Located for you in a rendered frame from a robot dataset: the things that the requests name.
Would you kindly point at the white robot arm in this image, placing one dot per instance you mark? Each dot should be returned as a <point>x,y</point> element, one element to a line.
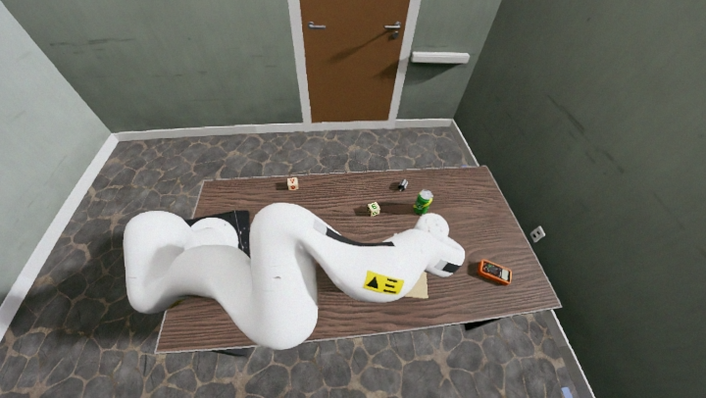
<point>281,309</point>

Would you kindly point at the green drink can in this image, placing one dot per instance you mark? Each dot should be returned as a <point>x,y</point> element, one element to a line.
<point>422,203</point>

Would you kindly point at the beige mat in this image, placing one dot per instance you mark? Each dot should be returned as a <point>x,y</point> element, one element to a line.
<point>420,289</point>

